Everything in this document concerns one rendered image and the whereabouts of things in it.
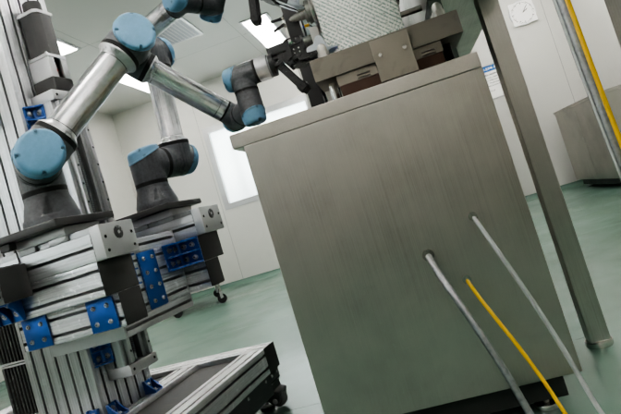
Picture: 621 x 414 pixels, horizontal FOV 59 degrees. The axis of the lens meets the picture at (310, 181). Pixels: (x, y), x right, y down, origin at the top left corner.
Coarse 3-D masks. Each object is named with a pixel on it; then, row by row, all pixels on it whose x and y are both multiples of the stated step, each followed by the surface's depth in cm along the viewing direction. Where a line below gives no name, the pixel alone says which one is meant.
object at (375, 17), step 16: (368, 0) 163; (384, 0) 163; (336, 16) 165; (352, 16) 164; (368, 16) 163; (384, 16) 163; (400, 16) 162; (336, 32) 165; (352, 32) 164; (368, 32) 163; (384, 32) 163; (336, 48) 165
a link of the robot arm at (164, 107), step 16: (160, 48) 205; (160, 96) 205; (160, 112) 205; (176, 112) 208; (160, 128) 206; (176, 128) 206; (160, 144) 205; (176, 144) 204; (176, 160) 202; (192, 160) 207; (176, 176) 206
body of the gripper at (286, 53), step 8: (296, 40) 165; (272, 48) 167; (280, 48) 166; (288, 48) 164; (296, 48) 165; (304, 48) 169; (272, 56) 167; (280, 56) 167; (288, 56) 164; (296, 56) 164; (272, 64) 165; (280, 64) 167; (288, 64) 166; (296, 64) 164; (304, 64) 167; (272, 72) 166
